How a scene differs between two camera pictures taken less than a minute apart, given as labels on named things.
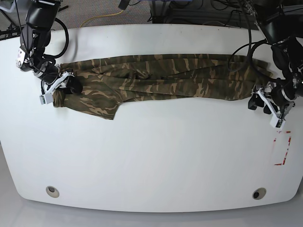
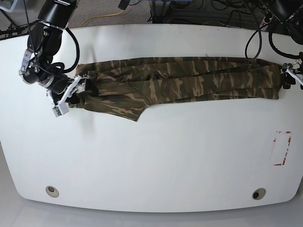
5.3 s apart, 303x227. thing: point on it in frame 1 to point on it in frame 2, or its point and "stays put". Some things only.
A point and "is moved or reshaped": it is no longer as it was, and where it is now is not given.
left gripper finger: [74, 86] to [91, 85]
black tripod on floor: [13, 30] stays put
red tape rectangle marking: [285, 155] stays put
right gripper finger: [266, 110] to [287, 84]
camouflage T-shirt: [108, 83] is moved or reshaped
